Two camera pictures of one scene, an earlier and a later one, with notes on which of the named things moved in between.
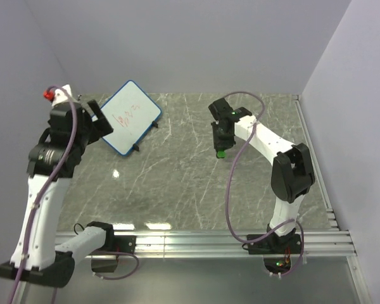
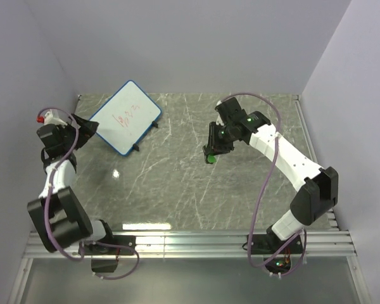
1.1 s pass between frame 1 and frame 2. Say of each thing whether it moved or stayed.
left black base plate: stayed
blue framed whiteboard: stayed
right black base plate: stayed
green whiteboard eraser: moved
